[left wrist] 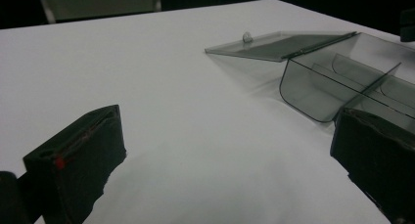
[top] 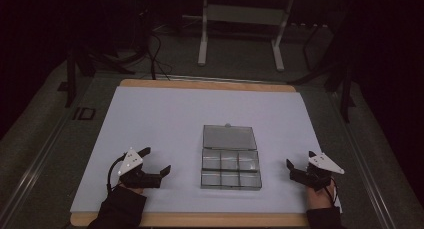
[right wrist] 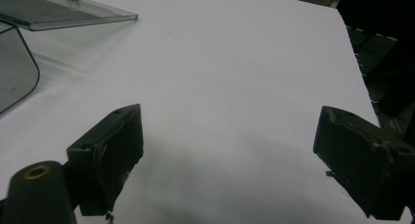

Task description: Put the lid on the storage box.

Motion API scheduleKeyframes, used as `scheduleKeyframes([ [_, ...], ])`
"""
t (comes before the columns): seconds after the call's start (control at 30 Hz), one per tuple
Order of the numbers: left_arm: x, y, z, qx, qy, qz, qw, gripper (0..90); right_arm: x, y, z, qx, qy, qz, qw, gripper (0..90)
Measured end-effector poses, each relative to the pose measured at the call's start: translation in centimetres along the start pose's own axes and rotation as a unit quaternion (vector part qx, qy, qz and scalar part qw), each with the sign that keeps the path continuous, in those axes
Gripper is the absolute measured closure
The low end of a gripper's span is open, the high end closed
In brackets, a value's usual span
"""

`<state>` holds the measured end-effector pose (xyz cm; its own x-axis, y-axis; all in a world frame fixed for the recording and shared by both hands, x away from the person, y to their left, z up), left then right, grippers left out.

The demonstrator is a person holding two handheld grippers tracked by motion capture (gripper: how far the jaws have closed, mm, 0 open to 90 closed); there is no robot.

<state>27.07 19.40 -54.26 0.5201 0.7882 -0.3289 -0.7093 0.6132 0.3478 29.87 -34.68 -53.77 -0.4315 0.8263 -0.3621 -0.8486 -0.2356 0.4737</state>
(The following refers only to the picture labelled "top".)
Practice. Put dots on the person's right hand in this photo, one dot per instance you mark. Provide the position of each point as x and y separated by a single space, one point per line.
318 198

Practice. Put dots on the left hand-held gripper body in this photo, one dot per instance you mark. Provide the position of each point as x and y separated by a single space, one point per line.
130 162

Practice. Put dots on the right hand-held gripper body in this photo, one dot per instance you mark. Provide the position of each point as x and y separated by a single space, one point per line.
316 175

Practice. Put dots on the black tripod stand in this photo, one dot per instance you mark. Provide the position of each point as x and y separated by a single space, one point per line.
100 59
340 75

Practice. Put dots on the person's left hand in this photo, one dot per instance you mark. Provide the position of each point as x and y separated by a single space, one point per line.
133 190

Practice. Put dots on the white paper sheet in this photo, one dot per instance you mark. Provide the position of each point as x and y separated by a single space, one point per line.
166 122

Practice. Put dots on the clear plastic compartment box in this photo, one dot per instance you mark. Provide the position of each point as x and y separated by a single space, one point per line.
230 162

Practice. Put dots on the white metal stand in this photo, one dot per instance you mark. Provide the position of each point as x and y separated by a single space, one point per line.
241 15

